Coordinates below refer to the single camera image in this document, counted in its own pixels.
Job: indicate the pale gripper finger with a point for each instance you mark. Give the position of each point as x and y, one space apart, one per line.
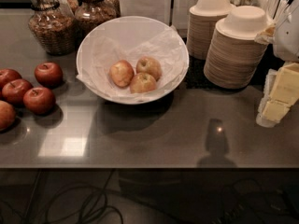
268 85

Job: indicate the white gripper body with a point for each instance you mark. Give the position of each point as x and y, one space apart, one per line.
288 37

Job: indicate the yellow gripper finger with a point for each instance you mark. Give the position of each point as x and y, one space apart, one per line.
283 94

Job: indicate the yellow apple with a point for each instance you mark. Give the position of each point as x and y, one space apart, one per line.
143 82
149 65
121 73

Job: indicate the white bowl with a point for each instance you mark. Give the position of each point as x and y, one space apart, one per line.
130 31

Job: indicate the red apple rear right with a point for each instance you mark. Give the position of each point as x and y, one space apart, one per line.
49 74

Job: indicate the red apple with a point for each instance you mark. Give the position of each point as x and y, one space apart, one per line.
14 91
39 100
49 74
7 75

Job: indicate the red apple front right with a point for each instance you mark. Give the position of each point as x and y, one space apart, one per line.
39 100

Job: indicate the red apple middle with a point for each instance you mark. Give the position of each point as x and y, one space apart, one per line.
14 91

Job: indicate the pale red apple left edge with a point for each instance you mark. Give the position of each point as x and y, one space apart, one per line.
7 115

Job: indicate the red apple far left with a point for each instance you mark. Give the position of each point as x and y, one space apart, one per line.
7 75

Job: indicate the front stack of paper bowls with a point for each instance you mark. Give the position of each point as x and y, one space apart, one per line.
233 54

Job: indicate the stack of paper bowls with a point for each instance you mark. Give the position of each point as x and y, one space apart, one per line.
203 17
233 54

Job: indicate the rear stack of paper bowls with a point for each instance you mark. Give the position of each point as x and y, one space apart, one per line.
203 17

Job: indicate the white paper liner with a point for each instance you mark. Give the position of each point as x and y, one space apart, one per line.
102 53

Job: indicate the middle glass granola jar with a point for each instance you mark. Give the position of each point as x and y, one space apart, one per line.
92 13

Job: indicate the glass granola jar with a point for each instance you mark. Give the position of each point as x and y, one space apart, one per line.
92 13
53 29

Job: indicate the left glass granola jar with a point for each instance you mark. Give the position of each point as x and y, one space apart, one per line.
53 29

